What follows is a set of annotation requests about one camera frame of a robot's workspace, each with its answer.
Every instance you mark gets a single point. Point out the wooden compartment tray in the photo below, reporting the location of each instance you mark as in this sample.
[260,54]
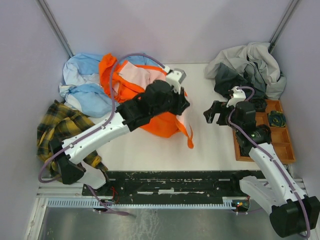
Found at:
[280,136]

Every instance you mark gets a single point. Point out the black rolled sock centre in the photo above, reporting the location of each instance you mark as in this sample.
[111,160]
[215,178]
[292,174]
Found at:
[262,134]

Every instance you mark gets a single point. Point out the light blue garment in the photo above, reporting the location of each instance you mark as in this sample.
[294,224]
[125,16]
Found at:
[81,87]

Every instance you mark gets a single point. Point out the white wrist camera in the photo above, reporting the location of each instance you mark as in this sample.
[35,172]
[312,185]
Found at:
[174,77]
[236,95]

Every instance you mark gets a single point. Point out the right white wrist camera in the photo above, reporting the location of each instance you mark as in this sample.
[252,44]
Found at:
[236,95]

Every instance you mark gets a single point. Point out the right aluminium corner rail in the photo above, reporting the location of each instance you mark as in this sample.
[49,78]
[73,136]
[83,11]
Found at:
[283,22]

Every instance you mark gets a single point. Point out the dark rolled sock front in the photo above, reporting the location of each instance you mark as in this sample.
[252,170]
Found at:
[243,150]

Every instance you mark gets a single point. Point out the aluminium corner rail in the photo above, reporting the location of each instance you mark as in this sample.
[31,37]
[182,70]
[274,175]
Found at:
[47,12]
[283,22]

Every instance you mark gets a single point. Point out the white slotted cable duct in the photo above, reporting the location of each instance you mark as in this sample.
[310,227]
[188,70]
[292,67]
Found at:
[224,204]

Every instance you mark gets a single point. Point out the black rolled sock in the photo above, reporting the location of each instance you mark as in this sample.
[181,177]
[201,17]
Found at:
[262,134]
[259,104]

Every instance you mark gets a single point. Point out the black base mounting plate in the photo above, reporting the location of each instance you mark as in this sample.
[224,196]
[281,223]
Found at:
[175,186]

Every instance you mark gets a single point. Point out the left aluminium corner rail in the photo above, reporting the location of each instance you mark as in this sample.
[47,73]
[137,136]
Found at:
[47,12]

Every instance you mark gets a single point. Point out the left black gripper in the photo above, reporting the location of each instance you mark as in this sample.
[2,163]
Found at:
[182,102]

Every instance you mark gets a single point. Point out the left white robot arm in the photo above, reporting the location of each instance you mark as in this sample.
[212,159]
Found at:
[159,97]

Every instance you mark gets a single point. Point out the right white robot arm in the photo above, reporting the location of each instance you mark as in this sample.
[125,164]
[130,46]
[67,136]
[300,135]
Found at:
[291,211]

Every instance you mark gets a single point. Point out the orange jacket pink lining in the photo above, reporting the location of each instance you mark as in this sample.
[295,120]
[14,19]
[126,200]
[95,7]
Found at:
[128,77]

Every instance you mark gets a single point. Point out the grey crumpled garment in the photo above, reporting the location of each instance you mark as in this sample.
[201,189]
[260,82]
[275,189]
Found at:
[250,65]

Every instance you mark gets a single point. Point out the yellow black plaid shirt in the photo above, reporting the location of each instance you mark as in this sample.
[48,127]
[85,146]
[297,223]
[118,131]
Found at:
[59,123]

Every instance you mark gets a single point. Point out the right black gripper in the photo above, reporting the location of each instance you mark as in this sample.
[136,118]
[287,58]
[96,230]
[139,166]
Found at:
[217,107]

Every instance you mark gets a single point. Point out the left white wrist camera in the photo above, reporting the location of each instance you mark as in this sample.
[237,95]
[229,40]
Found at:
[174,77]

